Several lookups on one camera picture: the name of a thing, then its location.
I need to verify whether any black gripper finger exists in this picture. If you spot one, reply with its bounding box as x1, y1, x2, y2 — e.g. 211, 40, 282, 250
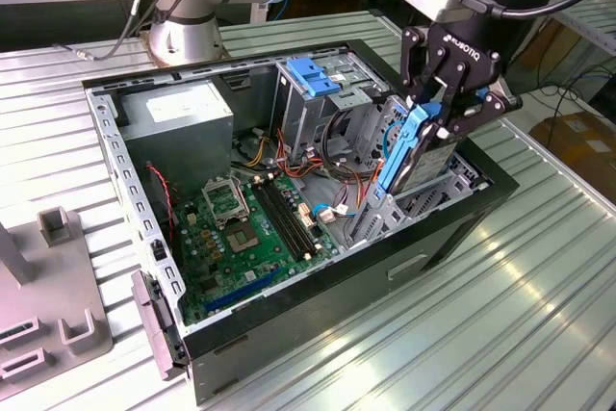
399, 25, 449, 107
435, 62, 525, 142

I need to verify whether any hard disk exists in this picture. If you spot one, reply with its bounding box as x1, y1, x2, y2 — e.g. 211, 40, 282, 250
377, 100, 459, 200

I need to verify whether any orange red disk power wire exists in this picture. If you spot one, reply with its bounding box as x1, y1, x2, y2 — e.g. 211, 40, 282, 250
358, 129, 410, 213

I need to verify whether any silver perforated disk bay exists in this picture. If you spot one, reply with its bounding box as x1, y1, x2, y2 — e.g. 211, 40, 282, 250
346, 95, 487, 248

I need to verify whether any brown cardboard box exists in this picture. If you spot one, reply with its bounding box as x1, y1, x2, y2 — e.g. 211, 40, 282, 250
528, 111, 616, 200

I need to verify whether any blue plastic cage latch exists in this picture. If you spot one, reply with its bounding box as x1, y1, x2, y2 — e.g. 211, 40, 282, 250
285, 58, 342, 98

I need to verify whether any metal slat side table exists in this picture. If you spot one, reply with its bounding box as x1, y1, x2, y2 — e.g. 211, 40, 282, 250
548, 0, 616, 56

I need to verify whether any silver drive cage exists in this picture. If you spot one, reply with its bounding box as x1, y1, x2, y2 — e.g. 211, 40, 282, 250
269, 57, 389, 165

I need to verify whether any black RAM slot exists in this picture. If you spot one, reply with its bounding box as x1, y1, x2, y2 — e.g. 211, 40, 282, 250
260, 179, 312, 259
274, 176, 324, 251
268, 178, 318, 255
253, 180, 305, 262

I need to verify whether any white power supply label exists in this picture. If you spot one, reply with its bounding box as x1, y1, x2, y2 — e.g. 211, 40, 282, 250
146, 90, 225, 121

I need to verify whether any CPU socket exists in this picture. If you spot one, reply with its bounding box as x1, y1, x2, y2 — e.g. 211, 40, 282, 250
224, 220, 264, 256

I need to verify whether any grey power supply box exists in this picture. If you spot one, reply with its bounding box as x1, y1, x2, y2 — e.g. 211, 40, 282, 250
117, 81, 235, 195

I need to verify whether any black open PC case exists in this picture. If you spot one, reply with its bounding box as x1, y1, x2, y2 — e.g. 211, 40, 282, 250
81, 38, 521, 407

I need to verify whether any green motherboard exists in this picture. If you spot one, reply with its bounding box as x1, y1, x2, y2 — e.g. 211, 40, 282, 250
170, 174, 338, 325

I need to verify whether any blue expansion slot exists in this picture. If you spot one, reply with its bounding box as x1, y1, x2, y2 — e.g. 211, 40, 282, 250
204, 269, 283, 314

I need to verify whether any grey case side latch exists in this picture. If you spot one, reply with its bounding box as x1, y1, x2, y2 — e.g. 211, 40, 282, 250
130, 270, 187, 382

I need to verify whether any grey parts rack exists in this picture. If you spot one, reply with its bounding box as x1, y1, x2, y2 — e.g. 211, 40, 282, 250
0, 206, 116, 383

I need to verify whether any blue disk data wire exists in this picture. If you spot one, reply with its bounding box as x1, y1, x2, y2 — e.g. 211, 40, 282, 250
382, 120, 410, 172

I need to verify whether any black round cable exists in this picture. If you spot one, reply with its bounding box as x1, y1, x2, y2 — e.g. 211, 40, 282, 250
322, 110, 372, 181

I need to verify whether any red orange wire bundle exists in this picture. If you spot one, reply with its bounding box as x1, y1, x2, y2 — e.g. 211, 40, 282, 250
276, 127, 333, 182

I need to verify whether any short blue data cable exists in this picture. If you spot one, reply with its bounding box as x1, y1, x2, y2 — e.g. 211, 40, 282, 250
311, 202, 350, 224

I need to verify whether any yellow wire bundle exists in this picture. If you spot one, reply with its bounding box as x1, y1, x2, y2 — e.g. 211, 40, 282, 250
240, 136, 270, 167

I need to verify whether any metal socket cover frame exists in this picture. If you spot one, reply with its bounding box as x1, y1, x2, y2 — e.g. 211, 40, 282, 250
200, 178, 250, 228

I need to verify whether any red black twisted wire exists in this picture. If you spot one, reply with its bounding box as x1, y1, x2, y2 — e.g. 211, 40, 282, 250
146, 164, 177, 244

